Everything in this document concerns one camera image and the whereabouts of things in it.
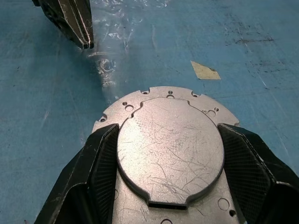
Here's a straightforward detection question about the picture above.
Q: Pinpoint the silver notched motor lid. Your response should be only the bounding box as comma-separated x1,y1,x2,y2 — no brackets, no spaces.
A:
92,86,246,224

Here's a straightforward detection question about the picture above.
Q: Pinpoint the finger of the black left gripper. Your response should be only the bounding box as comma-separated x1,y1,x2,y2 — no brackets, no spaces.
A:
32,0,88,50
70,0,95,49

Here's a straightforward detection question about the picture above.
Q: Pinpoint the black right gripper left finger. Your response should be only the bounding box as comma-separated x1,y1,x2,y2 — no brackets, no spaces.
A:
34,123,120,224

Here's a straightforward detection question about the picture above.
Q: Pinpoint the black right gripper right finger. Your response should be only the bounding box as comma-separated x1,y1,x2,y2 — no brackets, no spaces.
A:
217,123,299,224

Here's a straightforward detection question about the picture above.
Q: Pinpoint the blue plastic table cover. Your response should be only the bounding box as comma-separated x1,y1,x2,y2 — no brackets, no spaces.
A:
0,0,299,224

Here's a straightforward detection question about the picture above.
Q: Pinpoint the beige tape scrap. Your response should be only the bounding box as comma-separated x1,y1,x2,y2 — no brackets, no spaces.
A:
190,60,222,81

